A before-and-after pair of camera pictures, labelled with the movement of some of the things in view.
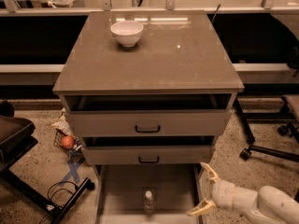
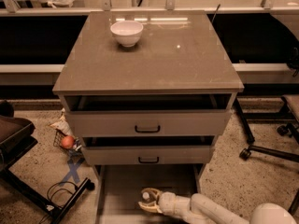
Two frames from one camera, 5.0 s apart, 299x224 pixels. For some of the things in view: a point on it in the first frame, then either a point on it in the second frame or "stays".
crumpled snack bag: [63, 125] stays
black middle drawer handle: [149, 161] stays
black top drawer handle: [147, 131] stays
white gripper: [222, 194] -> [167, 203]
